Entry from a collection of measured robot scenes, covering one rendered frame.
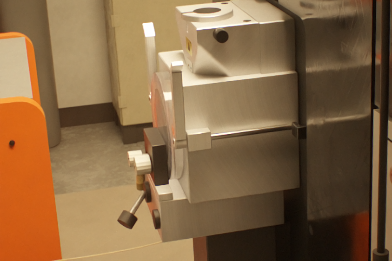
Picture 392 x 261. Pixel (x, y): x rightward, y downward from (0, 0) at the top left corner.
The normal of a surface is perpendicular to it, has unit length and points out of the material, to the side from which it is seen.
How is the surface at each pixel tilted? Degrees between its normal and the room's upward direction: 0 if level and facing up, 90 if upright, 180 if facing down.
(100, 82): 90
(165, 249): 0
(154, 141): 0
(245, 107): 90
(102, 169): 0
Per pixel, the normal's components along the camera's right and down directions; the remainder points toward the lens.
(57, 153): -0.05, -0.94
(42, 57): 0.76, 0.17
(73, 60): 0.21, 0.31
